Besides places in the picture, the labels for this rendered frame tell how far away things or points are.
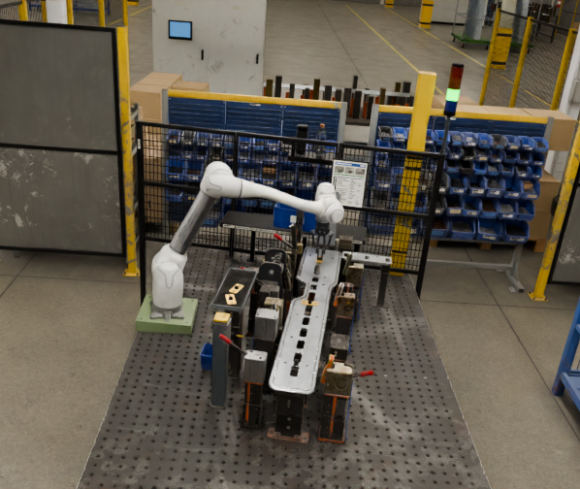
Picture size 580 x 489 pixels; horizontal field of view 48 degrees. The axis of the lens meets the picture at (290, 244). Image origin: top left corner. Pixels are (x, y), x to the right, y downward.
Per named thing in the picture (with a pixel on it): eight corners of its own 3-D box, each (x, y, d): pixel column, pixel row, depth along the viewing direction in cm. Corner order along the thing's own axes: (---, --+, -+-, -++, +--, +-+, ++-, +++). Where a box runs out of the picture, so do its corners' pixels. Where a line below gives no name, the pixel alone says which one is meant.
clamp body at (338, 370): (347, 446, 273) (358, 376, 258) (313, 441, 275) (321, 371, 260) (349, 430, 283) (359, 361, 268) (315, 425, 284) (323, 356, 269)
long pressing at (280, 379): (319, 397, 256) (320, 393, 256) (264, 388, 258) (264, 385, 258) (342, 252, 381) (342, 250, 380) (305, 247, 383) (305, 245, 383)
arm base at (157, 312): (149, 323, 338) (149, 313, 335) (149, 302, 357) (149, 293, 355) (184, 323, 342) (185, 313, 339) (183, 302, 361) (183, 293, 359)
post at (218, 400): (225, 409, 289) (228, 326, 270) (209, 407, 289) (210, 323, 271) (229, 400, 295) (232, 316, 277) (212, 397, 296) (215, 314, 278)
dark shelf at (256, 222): (365, 244, 390) (366, 241, 389) (219, 227, 399) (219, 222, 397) (366, 231, 410) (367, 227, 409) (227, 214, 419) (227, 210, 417)
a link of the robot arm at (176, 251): (146, 283, 353) (145, 265, 372) (174, 294, 359) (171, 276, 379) (213, 163, 333) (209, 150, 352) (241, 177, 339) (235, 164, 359)
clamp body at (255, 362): (262, 433, 277) (267, 363, 262) (236, 429, 278) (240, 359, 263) (266, 418, 286) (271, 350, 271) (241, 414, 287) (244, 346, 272)
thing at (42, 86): (143, 269, 555) (137, 25, 472) (139, 277, 542) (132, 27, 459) (-17, 259, 550) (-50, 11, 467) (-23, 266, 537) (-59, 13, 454)
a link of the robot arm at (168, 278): (152, 309, 340) (153, 272, 331) (151, 292, 356) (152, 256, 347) (183, 309, 344) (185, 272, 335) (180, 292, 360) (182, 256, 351)
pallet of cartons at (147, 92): (197, 186, 752) (198, 96, 709) (128, 180, 753) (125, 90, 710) (212, 156, 861) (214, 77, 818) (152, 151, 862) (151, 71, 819)
